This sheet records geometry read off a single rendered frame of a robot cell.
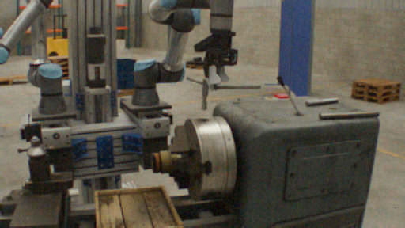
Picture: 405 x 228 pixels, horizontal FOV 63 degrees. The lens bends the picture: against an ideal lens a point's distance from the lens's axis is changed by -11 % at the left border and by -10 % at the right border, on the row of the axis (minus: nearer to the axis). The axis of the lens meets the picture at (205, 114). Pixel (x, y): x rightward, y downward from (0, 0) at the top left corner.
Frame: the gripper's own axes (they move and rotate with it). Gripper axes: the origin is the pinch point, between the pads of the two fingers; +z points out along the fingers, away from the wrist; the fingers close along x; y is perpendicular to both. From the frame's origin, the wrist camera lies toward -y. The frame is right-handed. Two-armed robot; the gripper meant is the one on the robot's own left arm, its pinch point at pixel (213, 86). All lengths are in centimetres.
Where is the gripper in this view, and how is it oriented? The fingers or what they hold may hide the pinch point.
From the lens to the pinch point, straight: 126.7
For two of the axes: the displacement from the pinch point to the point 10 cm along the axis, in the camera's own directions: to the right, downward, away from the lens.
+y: 7.0, 2.7, -6.6
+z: -0.5, 9.4, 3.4
